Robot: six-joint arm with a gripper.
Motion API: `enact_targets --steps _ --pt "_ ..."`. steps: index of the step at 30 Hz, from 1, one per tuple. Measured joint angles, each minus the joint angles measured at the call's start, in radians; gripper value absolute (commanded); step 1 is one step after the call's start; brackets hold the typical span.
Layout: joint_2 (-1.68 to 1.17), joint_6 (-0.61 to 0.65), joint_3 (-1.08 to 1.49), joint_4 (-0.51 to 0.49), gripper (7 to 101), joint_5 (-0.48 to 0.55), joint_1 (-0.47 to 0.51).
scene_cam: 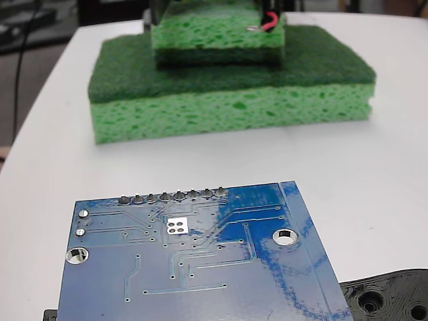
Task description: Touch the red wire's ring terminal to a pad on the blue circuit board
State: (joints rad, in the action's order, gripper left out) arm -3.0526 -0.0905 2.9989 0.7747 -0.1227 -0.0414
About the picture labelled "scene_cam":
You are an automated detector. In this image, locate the thin black cable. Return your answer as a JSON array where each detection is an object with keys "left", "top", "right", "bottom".
[{"left": 11, "top": 0, "right": 43, "bottom": 141}]

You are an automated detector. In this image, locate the large green scrub sponge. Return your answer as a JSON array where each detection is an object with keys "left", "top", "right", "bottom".
[{"left": 87, "top": 25, "right": 378, "bottom": 145}]

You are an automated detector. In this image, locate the small green scrub sponge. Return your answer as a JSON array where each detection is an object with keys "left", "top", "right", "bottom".
[{"left": 150, "top": 0, "right": 288, "bottom": 70}]

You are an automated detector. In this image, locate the grey metal post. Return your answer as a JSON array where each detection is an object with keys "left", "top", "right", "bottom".
[{"left": 142, "top": 7, "right": 153, "bottom": 34}]

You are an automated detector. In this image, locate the red wire with metal tip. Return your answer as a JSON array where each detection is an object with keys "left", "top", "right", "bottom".
[{"left": 246, "top": 11, "right": 280, "bottom": 34}]

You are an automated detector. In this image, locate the blue printed circuit board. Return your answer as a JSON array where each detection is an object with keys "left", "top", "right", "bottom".
[{"left": 56, "top": 180, "right": 356, "bottom": 321}]

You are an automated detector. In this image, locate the black 3D printed bracket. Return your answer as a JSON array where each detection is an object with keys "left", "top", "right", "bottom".
[{"left": 42, "top": 267, "right": 428, "bottom": 321}]

